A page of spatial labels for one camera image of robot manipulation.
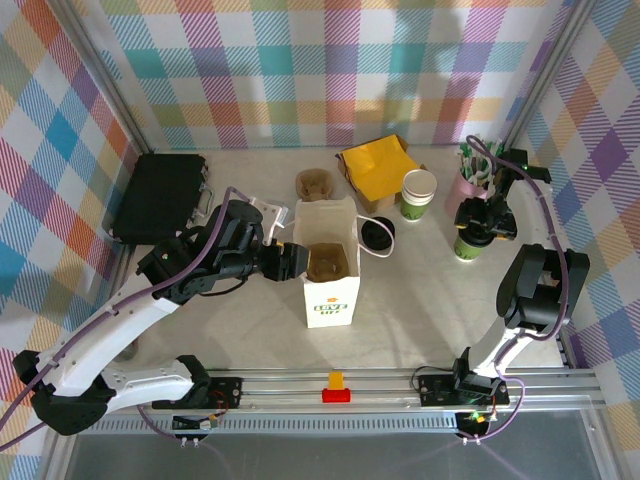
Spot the brown cardboard cup carrier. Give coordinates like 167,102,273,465
294,168,335,202
307,242,350,280

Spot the white paper takeout bag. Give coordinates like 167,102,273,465
292,197,396,330

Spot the pink straw holder cup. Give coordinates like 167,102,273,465
444,172,494,216

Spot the green paper cup stack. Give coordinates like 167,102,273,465
399,169,437,222

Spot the black cup lid stack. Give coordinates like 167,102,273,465
360,215,396,250

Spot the black hard case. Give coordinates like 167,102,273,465
107,153,216,246

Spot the yellow paper napkin stack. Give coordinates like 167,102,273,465
339,142,419,196

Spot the red and yellow clamp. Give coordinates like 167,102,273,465
321,370,354,404

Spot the small black controller board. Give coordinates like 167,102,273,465
172,414,222,432
457,412,494,434

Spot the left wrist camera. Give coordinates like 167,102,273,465
249,197,290,246

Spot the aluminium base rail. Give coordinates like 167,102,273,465
54,367,609,416

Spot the aluminium frame post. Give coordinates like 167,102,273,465
499,0,601,149
52,0,155,154

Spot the grey slotted cable duct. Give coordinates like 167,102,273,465
79,418,464,435

